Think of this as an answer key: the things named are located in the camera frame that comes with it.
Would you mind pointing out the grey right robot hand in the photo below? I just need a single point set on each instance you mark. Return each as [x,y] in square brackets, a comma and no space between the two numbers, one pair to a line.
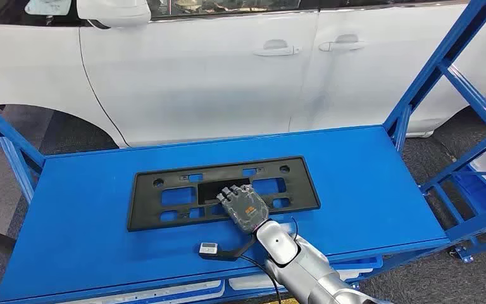
[245,212]

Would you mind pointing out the black plastic plate frame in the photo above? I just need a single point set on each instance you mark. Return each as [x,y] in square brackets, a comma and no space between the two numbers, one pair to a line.
[150,210]

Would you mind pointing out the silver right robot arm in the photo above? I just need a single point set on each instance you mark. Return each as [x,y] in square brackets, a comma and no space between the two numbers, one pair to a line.
[306,264]

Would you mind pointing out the blue metal shelf rack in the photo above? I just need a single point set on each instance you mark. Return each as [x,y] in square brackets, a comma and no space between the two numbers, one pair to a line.
[373,189]
[477,224]

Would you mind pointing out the white car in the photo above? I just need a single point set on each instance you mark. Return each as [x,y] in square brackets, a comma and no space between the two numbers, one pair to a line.
[184,84]

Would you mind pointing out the white car side mirror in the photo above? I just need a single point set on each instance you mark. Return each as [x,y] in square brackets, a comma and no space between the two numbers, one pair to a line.
[113,12]

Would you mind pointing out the black camera bracket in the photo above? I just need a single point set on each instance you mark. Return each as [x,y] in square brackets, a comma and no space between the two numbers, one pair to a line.
[234,254]

